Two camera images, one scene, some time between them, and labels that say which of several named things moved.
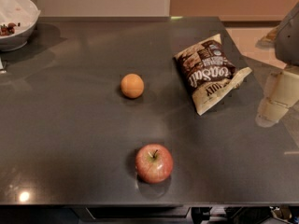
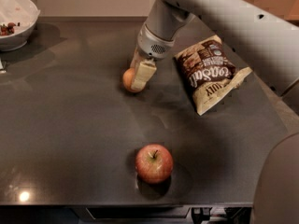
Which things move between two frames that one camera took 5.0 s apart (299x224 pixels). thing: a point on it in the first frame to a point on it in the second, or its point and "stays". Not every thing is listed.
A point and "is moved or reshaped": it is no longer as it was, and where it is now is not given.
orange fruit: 132,86 is moved or reshaped
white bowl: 19,19 stays
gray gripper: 289,39 to 152,46
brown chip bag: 208,74 stays
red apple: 154,162 stays
